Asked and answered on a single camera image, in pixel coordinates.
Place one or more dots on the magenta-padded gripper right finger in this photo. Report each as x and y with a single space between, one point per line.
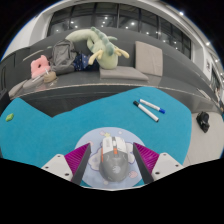
165 164

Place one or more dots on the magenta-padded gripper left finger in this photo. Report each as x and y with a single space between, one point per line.
56 165

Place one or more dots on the grey and white computer mouse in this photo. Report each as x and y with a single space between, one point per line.
114 165

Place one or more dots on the round light blue mouse pad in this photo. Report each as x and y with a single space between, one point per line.
93 136

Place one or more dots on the white marker with black cap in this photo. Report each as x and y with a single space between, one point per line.
146 111

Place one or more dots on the small black bag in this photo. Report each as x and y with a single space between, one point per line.
202 121

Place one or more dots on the green eraser block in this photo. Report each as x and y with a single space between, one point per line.
9 117

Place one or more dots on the black suitcase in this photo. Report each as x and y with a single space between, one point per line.
3 101

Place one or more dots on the flat grey seat cushion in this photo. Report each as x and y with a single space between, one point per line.
123 73
17 89
35 82

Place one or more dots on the pink plush cushion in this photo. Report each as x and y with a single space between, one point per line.
40 66

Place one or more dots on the dark blue patterned bag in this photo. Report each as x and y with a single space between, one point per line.
81 63

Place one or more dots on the upright grey seat cushion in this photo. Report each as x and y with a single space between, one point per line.
149 58

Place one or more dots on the grey backpack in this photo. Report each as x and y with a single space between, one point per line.
63 56

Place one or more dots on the green dinosaur plush toy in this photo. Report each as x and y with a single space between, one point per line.
108 56

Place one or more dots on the dark glass window wall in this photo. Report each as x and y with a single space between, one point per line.
83 20

